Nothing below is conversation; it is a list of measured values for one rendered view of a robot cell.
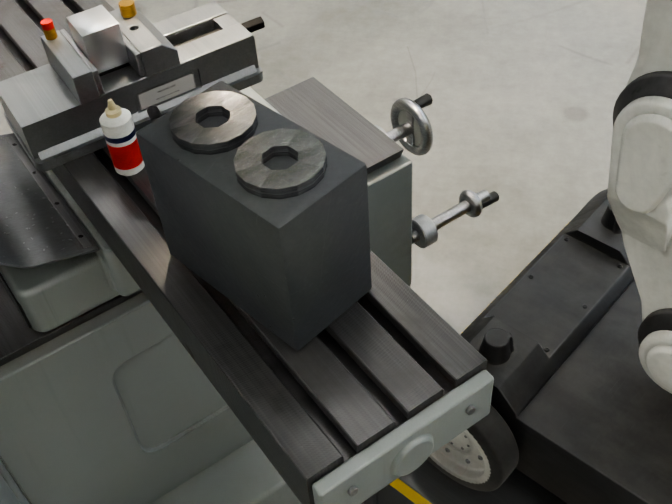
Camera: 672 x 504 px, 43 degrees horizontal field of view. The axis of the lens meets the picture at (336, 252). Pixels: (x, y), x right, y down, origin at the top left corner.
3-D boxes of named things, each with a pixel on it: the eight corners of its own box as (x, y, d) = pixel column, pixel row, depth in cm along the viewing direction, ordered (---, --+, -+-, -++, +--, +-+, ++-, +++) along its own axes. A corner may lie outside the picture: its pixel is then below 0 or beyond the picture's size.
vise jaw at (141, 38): (144, 25, 125) (138, 1, 122) (181, 64, 117) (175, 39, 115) (106, 39, 123) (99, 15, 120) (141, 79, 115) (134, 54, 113)
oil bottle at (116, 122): (137, 153, 116) (117, 85, 108) (150, 168, 113) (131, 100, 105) (110, 165, 114) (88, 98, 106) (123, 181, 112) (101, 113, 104)
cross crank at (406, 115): (409, 127, 173) (410, 78, 165) (447, 156, 166) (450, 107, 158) (346, 159, 168) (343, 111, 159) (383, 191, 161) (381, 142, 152)
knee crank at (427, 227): (485, 191, 172) (487, 169, 168) (506, 207, 169) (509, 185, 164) (400, 240, 164) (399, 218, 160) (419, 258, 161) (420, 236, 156)
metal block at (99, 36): (112, 42, 120) (101, 4, 116) (129, 61, 116) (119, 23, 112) (77, 55, 118) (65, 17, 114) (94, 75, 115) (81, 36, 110)
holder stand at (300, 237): (244, 202, 108) (219, 68, 93) (373, 288, 97) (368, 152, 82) (169, 255, 102) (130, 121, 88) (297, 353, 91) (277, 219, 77)
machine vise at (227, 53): (219, 35, 135) (207, -29, 127) (266, 79, 126) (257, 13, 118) (4, 118, 123) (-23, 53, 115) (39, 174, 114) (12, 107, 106)
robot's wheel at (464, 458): (514, 491, 135) (527, 422, 120) (496, 513, 132) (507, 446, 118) (414, 421, 144) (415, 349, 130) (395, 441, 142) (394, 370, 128)
